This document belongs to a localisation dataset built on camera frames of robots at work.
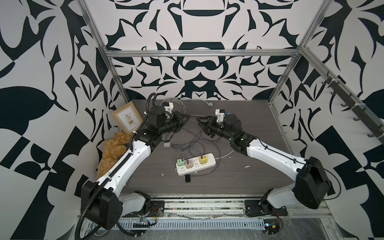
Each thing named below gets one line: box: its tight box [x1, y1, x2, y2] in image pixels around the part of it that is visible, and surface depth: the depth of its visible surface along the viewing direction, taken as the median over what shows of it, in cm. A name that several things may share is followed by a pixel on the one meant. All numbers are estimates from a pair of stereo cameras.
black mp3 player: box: [185, 174, 191, 183], surface depth 85 cm
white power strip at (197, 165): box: [174, 153, 216, 176], surface depth 87 cm
